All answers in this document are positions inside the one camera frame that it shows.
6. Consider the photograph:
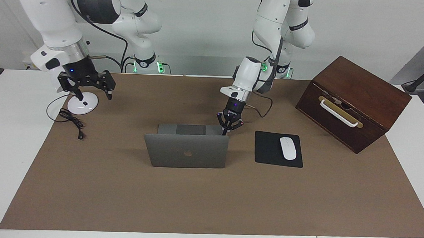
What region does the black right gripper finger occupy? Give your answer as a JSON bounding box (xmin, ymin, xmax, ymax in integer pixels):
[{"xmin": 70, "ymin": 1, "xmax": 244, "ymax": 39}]
[
  {"xmin": 57, "ymin": 75, "xmax": 85, "ymax": 101},
  {"xmin": 97, "ymin": 70, "xmax": 116, "ymax": 101}
]

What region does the silver grey laptop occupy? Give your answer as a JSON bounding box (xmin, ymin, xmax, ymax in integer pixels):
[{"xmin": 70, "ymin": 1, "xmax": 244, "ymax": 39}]
[{"xmin": 143, "ymin": 122, "xmax": 230, "ymax": 170}]

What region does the black mouse pad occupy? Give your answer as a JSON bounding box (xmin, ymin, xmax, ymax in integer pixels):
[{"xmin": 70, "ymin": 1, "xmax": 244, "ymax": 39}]
[{"xmin": 253, "ymin": 130, "xmax": 305, "ymax": 168}]

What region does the white computer mouse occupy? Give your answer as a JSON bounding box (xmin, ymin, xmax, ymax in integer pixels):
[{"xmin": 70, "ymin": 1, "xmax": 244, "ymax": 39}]
[{"xmin": 279, "ymin": 137, "xmax": 298, "ymax": 161}]

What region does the brown table mat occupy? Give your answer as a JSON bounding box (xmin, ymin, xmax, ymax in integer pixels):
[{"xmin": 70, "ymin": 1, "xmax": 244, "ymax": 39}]
[{"xmin": 0, "ymin": 67, "xmax": 424, "ymax": 238}]

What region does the dark wooden box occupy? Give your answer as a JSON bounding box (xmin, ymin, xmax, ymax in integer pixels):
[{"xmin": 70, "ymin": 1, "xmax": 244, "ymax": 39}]
[{"xmin": 293, "ymin": 54, "xmax": 414, "ymax": 157}]

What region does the black tripod leg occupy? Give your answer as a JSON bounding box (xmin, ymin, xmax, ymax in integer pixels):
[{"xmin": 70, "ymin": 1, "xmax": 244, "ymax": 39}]
[{"xmin": 401, "ymin": 56, "xmax": 424, "ymax": 95}]

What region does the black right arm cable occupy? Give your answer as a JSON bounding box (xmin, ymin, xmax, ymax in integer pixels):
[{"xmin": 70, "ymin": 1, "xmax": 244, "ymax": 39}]
[{"xmin": 67, "ymin": 0, "xmax": 132, "ymax": 74}]

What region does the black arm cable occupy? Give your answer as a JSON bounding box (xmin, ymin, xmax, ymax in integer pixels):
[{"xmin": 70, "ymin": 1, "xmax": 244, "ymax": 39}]
[
  {"xmin": 246, "ymin": 92, "xmax": 273, "ymax": 118},
  {"xmin": 67, "ymin": 0, "xmax": 132, "ymax": 74}
]

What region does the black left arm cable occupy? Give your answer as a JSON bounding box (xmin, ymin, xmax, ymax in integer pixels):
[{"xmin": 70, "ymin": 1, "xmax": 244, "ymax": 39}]
[{"xmin": 246, "ymin": 92, "xmax": 273, "ymax": 118}]

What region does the black lamp power cable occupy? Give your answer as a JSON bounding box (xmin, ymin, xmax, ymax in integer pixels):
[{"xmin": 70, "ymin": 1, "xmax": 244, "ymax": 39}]
[{"xmin": 45, "ymin": 92, "xmax": 88, "ymax": 140}]

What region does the brass handle plate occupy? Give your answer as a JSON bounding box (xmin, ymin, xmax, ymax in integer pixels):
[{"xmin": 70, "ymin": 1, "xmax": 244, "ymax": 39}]
[{"xmin": 317, "ymin": 96, "xmax": 365, "ymax": 129}]

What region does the white box handle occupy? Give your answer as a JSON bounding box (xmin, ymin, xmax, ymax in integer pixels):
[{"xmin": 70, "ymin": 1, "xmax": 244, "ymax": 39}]
[{"xmin": 319, "ymin": 99, "xmax": 360, "ymax": 128}]

